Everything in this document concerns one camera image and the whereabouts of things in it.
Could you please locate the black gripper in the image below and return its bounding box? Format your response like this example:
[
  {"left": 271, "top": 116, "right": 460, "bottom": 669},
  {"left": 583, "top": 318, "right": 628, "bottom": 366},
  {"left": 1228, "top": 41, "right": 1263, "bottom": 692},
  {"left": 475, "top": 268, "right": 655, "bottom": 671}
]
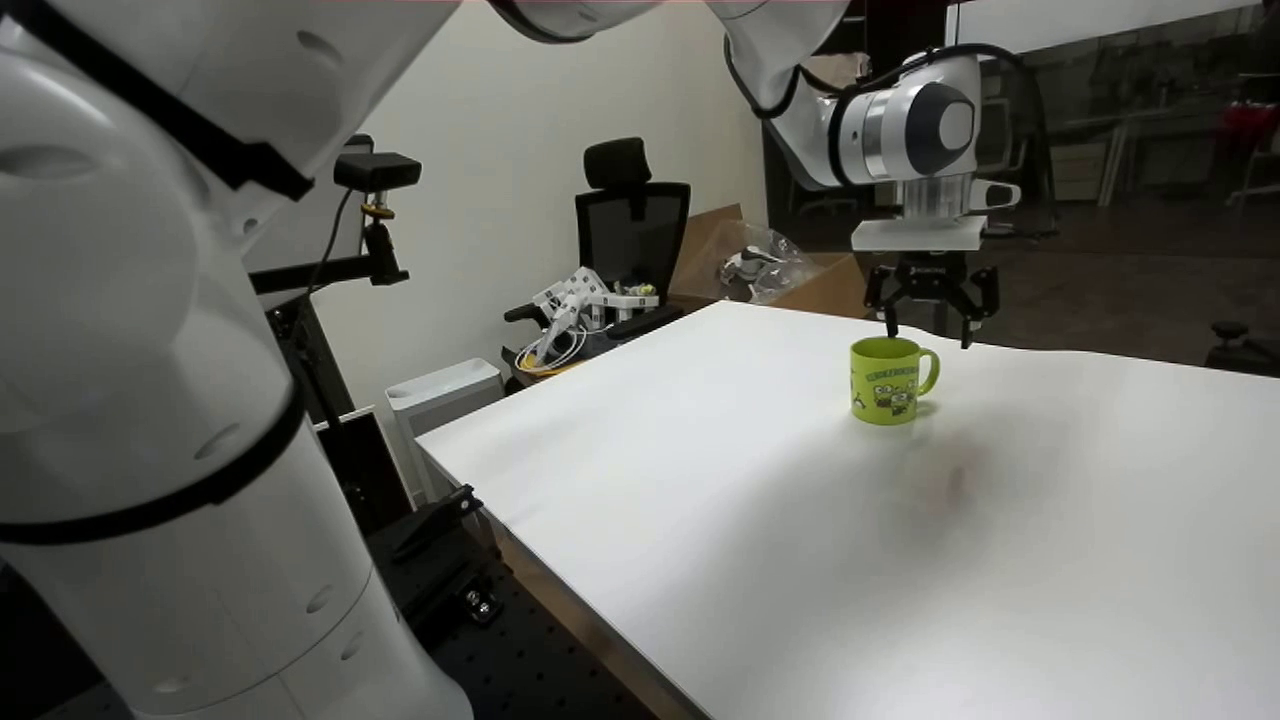
[{"left": 861, "top": 252, "right": 1002, "bottom": 352}]

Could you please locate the green mug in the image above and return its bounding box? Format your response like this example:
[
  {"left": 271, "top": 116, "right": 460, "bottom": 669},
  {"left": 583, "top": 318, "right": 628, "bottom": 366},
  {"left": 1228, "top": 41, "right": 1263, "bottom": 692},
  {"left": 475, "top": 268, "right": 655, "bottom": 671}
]
[{"left": 843, "top": 333, "right": 943, "bottom": 432}]

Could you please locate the clear plastic bag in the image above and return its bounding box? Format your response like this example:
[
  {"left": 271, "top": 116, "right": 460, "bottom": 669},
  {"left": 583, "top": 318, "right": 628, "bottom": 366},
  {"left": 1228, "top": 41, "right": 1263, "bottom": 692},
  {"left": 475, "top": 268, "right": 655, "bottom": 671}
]
[{"left": 715, "top": 231, "right": 819, "bottom": 304}]

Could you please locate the cardboard box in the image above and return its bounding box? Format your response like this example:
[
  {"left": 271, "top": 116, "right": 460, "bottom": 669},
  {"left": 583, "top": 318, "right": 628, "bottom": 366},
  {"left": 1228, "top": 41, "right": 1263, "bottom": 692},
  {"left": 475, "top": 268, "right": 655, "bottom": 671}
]
[{"left": 666, "top": 200, "right": 752, "bottom": 314}]

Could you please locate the white table cover sheet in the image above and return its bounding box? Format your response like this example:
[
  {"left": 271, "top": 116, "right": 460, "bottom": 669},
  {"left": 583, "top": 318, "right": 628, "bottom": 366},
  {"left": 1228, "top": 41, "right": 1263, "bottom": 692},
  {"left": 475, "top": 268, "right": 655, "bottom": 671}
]
[{"left": 412, "top": 294, "right": 1280, "bottom": 720}]

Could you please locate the black floor stand base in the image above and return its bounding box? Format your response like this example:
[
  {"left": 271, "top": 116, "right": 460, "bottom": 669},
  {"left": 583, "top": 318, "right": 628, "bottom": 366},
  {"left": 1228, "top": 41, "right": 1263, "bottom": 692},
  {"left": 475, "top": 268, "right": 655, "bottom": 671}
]
[{"left": 1202, "top": 314, "right": 1280, "bottom": 380}]

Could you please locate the black office chair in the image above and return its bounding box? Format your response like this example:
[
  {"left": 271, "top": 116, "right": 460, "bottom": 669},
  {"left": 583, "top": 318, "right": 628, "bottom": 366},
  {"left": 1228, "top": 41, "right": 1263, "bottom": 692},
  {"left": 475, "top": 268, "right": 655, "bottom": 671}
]
[{"left": 572, "top": 137, "right": 695, "bottom": 318}]

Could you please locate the white and black robot device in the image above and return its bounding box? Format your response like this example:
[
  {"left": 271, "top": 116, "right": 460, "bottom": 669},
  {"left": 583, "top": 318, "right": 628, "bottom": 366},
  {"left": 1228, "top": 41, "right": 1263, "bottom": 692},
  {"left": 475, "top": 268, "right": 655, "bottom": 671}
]
[{"left": 500, "top": 262, "right": 664, "bottom": 382}]

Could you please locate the red object behind glass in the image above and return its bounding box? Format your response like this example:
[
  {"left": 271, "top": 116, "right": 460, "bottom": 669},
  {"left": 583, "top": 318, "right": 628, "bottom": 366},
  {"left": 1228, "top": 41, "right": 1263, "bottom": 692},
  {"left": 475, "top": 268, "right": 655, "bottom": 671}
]
[{"left": 1216, "top": 97, "right": 1280, "bottom": 152}]

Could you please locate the black perforated breadboard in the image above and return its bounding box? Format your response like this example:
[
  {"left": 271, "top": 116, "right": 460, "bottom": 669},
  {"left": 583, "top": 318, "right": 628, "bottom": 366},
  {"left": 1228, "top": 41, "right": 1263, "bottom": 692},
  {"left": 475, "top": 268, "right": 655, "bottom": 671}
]
[{"left": 395, "top": 492, "right": 658, "bottom": 720}]

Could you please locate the black webcam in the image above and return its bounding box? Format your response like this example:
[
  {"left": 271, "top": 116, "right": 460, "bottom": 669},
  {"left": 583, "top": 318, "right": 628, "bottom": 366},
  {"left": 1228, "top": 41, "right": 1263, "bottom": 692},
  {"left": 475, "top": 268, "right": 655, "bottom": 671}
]
[{"left": 331, "top": 149, "right": 424, "bottom": 194}]

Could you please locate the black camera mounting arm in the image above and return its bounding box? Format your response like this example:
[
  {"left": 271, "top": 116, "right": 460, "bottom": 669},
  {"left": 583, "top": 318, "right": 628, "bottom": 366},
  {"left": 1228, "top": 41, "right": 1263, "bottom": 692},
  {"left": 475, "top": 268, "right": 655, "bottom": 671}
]
[{"left": 245, "top": 189, "right": 412, "bottom": 301}]

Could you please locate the black post with silver box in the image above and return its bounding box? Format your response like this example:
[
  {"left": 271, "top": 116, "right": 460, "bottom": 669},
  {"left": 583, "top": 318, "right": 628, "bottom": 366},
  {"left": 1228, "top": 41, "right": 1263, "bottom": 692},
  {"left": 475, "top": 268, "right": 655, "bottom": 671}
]
[{"left": 255, "top": 293, "right": 421, "bottom": 539}]

